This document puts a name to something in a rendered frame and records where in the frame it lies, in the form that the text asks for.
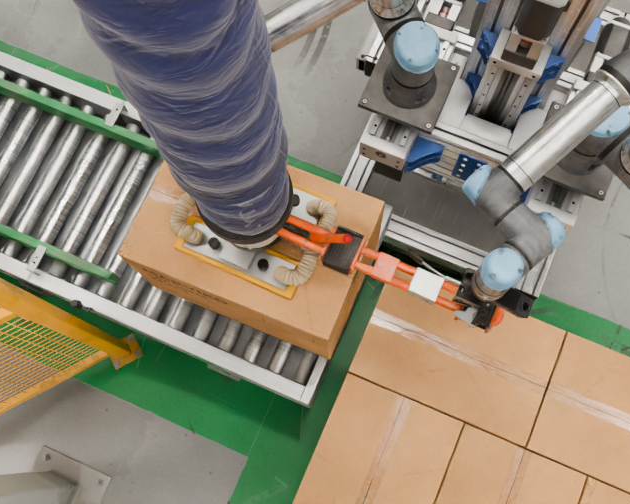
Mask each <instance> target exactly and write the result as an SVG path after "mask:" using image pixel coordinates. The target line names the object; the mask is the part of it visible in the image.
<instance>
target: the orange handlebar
mask: <svg viewBox="0 0 630 504"><path fill-rule="evenodd" d="M287 223H290V224H292V225H294V226H297V227H299V228H301V229H304V230H306V231H308V232H311V233H331V231H328V230H326V229H324V228H321V227H319V226H317V225H314V224H312V223H310V222H307V221H305V220H303V219H300V218H298V217H296V216H293V215H291V214H290V216H289V218H288V220H287ZM275 235H278V236H280V237H282V238H285V239H287V240H289V241H291V242H294V243H296V244H298V245H301V246H303V247H305V248H308V249H310V250H312V251H315V252H317V253H319V254H321V253H322V250H323V248H324V246H323V245H320V244H318V243H316V242H313V241H311V240H309V239H306V238H304V237H302V236H299V235H297V234H295V233H292V232H290V231H288V230H285V229H283V228H282V229H281V230H280V231H279V232H277V233H276V234H275ZM361 254H362V255H364V256H367V257H369V258H371V259H374V260H376V263H375V265H374V267H372V266H369V265H367V264H365V263H362V262H360V261H358V260H357V262H356V264H355V267H354V269H356V270H359V271H361V272H363V273H366V274H368V275H370V277H372V278H374V279H376V280H378V281H381V282H383V283H385V284H388V285H389V284H391V285H393V286H396V287H398V288H400V289H403V290H405V291H407V292H408V288H409V286H410V283H409V282H406V281H404V280H402V279H400V278H397V277H395V276H393V275H394V273H395V271H396V269H397V270H399V271H402V272H404V273H406V274H409V275H411V276H414V274H415V272H416V269H417V268H415V267H413V266H411V265H408V264H406V263H404V262H401V261H400V259H398V258H395V257H393V256H391V255H388V254H386V253H384V252H378V251H375V250H373V249H371V248H368V247H366V246H364V247H363V249H362V251H361ZM458 288H459V286H457V285H455V284H453V283H450V282H448V281H446V280H444V282H443V285H442V287H441V289H444V290H446V291H448V292H451V293H453V294H456V291H457V290H458ZM434 303H435V304H437V305H440V306H442V307H444V308H447V309H449V310H451V311H455V310H459V309H460V306H461V305H460V304H458V303H455V302H453V301H451V300H448V299H446V298H444V297H441V296H439V295H438V296H437V299H436V301H435V302H434ZM503 316H504V311H503V309H502V308H500V309H499V312H498V314H497V317H496V319H495V322H494V324H493V326H497V325H498V324H500V323H501V321H502V319H503Z"/></svg>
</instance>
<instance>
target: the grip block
mask: <svg viewBox="0 0 630 504"><path fill-rule="evenodd" d="M331 233H332V234H350V235H351V236H352V242H351V243H349V244H344V243H326V244H325V246H324V248H323V250H322V253H321V255H320V256H321V262H323V263H322V264H323V266H326V267H328V268H330V269H333V270H335V271H337V272H340V273H342V274H344V275H346V276H348V274H351V275H352V274H353V272H354V267H355V264H356V262H357V260H358V261H359V258H360V256H361V251H362V249H363V247H364V246H365V243H366V239H365V238H364V235H363V234H360V233H358V232H355V231H353V230H351V229H348V228H346V227H344V226H341V225H338V229H337V227H336V226H334V227H333V229H332V231H331Z"/></svg>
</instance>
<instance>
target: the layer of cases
mask: <svg viewBox="0 0 630 504"><path fill-rule="evenodd" d="M503 311H504V316H503V319H502V321H501V323H500V324H498V325H497V326H493V327H492V329H491V331H489V332H488V333H484V331H485V330H483V329H481V328H479V327H477V326H475V327H468V326H467V325H468V323H467V322H465V321H463V320H460V319H458V320H455V319H454V318H455V315H454V311H451V310H449V309H447V308H444V307H442V306H440V305H437V304H435V303H434V304H433V305H431V304H429V303H427V302H424V301H422V300H420V299H417V298H415V297H413V296H410V295H408V294H407V291H405V290H403V289H400V288H398V287H396V286H393V285H391V284H389V285H388V284H384V287H383V289H382V291H381V294H380V296H379V298H378V301H377V303H376V306H375V308H374V310H373V313H372V315H371V318H370V320H369V322H368V325H367V327H366V329H365V332H364V334H363V337H362V339H361V341H360V344H359V346H358V348H357V351H356V353H355V356H354V358H353V360H352V363H351V365H350V367H349V370H348V373H347V375H346V377H345V379H344V382H343V384H342V387H341V389H340V391H339V394H338V396H337V398H336V401H335V403H334V406H333V408H332V410H331V413H330V415H329V417H328V420H327V422H326V425H325V427H324V429H323V432H322V434H321V437H320V439H319V441H318V444H317V446H316V448H315V451H314V453H313V456H312V458H311V460H310V463H309V465H308V467H307V470H306V472H305V475H304V477H303V479H302V482H301V484H300V486H299V489H298V491H297V494H296V496H295V498H294V501H293V503H292V504H630V357H628V356H626V355H624V354H621V353H619V352H616V351H614V350H611V349H609V348H606V347H604V346H602V345H599V344H597V343H594V342H592V341H589V340H587V339H584V338H582V337H580V336H577V335H575V334H572V333H570V332H567V333H566V331H565V330H562V329H560V328H558V327H555V326H553V325H550V324H548V323H545V322H543V321H540V320H538V319H536V318H533V317H531V316H529V317H528V318H518V317H516V316H515V315H513V314H511V313H509V312H507V311H506V310H504V309H503Z"/></svg>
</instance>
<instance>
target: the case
mask: <svg viewBox="0 0 630 504"><path fill-rule="evenodd" d="M287 171H288V173H289V175H290V178H291V181H292V182H293V183H296V184H298V185H300V186H303V187H305V188H307V189H310V190H312V191H315V192H317V193H319V194H322V195H324V196H327V197H329V198H331V199H334V200H336V201H337V205H336V207H335V209H336V210H337V216H338V217H337V221H336V224H335V226H336V227H337V229H338V225H341V226H344V227H346V228H348V229H351V230H353V231H355V232H358V233H360V234H363V235H364V238H365V239H366V243H365V246H366V247H368V248H371V249H373V250H376V247H377V245H378V241H379V235H380V230H381V224H382V218H383V213H384V207H385V202H384V201H382V200H379V199H377V198H374V197H371V196H369V195H366V194H364V193H361V192H358V191H356V190H353V189H350V188H348V187H345V186H342V185H340V184H337V183H335V182H332V181H329V180H327V179H324V178H321V177H319V176H316V175H314V174H311V173H308V172H306V171H303V170H300V169H298V168H295V167H292V166H290V165H287ZM182 194H185V191H184V190H183V189H182V188H181V187H180V186H179V185H178V184H177V182H176V181H175V179H174V178H173V176H172V174H171V172H170V170H169V167H168V164H167V163H166V161H165V160H164V162H163V164H162V166H161V168H160V170H159V172H158V174H157V176H156V178H155V180H154V182H153V184H152V186H151V188H150V190H149V192H148V194H147V196H146V198H145V200H144V202H143V204H142V206H141V208H140V210H139V212H138V214H137V216H136V218H135V220H134V222H133V224H132V226H131V228H130V230H129V232H128V234H127V236H126V238H125V240H124V242H123V244H122V246H121V248H120V250H119V252H118V255H119V256H120V257H121V258H122V259H123V260H125V261H126V262H127V263H128V264H129V265H130V266H131V267H132V268H134V269H135V270H136V271H137V272H138V273H139V274H140V275H141V276H143V277H144V278H145V279H146V280H147V281H148V282H149V283H151V284H152V285H153V286H154V287H155V288H158V289H160V290H163V291H165V292H168V293H170V294H172V295H175V296H177V297H180V298H182V299H185V300H187V301H189V302H192V303H194V304H197V305H199V306H201V307H204V308H206V309H209V310H211V311H214V312H216V313H218V314H221V315H223V316H226V317H228V318H231V319H233V320H235V321H238V322H240V323H243V324H245V325H247V326H250V327H252V328H255V329H257V330H260V331H262V332H264V333H267V334H269V335H272V336H274V337H277V338H279V339H281V340H284V341H286V342H289V343H291V344H293V345H296V346H298V347H301V348H303V349H306V350H308V351H310V352H313V353H315V354H318V355H320V356H323V357H325V358H327V359H331V357H332V355H333V352H334V350H335V347H336V345H337V342H338V340H339V337H340V335H341V333H342V330H343V328H344V325H345V323H346V320H347V318H348V315H349V313H350V311H351V308H352V306H353V303H354V301H355V298H356V296H357V293H358V291H359V289H360V286H361V284H362V281H363V279H364V276H365V274H366V273H363V272H361V271H359V270H356V269H354V272H353V274H352V275H351V274H348V276H346V275H344V274H342V273H340V272H337V271H335V270H333V269H330V268H328V267H326V266H323V264H322V263H323V262H321V256H320V255H321V254H319V255H318V260H317V263H316V267H314V271H312V272H313V273H312V274H311V275H310V276H311V277H310V278H308V281H306V282H305V283H304V284H303V285H299V286H298V288H297V290H296V292H295V294H294V296H293V298H292V300H288V299H286V298H284V297H282V296H279V295H277V294H275V293H273V292H270V291H268V290H266V289H264V288H261V287H259V286H257V285H255V284H252V283H250V282H248V281H246V280H243V279H241V278H239V277H237V276H234V275H232V274H230V273H228V272H225V271H223V270H221V269H219V268H216V267H214V266H212V265H210V264H207V263H205V262H203V261H201V260H198V259H196V258H194V257H191V256H189V255H187V254H185V253H182V252H180V251H178V250H176V249H175V248H174V245H175V243H176V241H177V239H178V237H179V236H177V234H176V233H174V232H173V229H172V228H171V227H170V225H171V222H170V219H171V215H172V211H173V208H174V207H175V204H177V201H179V198H181V196H182ZM269 249H271V250H274V251H276V252H278V253H281V254H283V255H285V256H288V257H290V258H292V259H294V260H297V261H299V262H301V260H302V257H303V256H302V255H303V252H302V251H303V250H301V248H300V247H298V246H296V245H293V244H291V243H289V242H286V241H284V240H282V239H279V241H278V242H277V243H276V244H274V245H273V246H271V247H270V248H269Z"/></svg>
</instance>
